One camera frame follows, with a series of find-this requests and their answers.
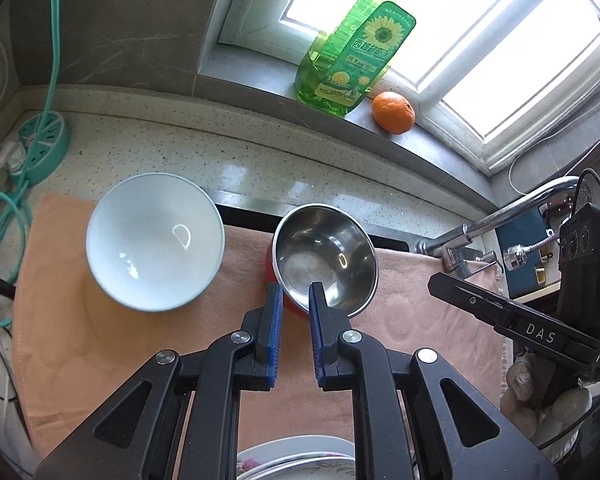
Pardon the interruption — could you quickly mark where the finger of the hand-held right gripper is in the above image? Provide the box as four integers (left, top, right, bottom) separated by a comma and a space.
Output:
427, 272, 598, 371

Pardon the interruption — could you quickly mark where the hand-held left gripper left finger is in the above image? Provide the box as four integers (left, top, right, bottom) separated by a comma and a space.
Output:
32, 282, 284, 480

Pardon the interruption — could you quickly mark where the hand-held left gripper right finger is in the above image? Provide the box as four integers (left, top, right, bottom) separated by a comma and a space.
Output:
307, 281, 561, 480

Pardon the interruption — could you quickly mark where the red steel bowl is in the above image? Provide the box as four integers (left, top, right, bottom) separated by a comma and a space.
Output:
265, 204, 378, 320

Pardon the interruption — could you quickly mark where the large pink floral plate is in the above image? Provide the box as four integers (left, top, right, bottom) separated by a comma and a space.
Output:
236, 435, 357, 480

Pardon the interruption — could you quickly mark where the light blue ceramic bowl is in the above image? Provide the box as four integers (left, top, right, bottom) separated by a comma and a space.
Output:
86, 172, 226, 312

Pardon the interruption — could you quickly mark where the person's right hand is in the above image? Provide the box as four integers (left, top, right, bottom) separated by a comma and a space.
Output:
500, 352, 593, 453

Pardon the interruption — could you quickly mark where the blue knife block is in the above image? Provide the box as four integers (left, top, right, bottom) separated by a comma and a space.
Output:
497, 207, 563, 296

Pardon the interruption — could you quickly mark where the chrome kitchen faucet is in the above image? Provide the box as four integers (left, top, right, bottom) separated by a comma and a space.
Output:
415, 176, 593, 278

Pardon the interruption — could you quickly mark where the peach towel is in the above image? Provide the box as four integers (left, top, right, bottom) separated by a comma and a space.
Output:
12, 192, 511, 461

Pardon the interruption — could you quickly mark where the orange fruit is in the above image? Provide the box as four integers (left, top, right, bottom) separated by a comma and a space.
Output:
371, 91, 416, 136

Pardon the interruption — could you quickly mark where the green dish soap bottle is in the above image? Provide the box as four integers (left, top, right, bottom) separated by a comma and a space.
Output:
295, 0, 430, 118

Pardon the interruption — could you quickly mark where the round teal power strip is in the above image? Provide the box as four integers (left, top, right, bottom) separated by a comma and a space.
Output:
17, 112, 72, 186

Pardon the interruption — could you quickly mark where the white power plug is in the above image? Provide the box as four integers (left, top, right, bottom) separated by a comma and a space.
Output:
0, 140, 28, 176

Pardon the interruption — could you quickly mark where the chrome faucet sprayer hose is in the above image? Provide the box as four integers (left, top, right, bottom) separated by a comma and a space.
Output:
502, 230, 563, 273

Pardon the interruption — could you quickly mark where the white window frame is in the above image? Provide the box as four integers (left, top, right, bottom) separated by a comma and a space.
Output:
197, 0, 600, 176

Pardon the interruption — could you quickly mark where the teal power strip with cable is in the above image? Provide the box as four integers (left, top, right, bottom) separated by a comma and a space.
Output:
0, 0, 63, 251

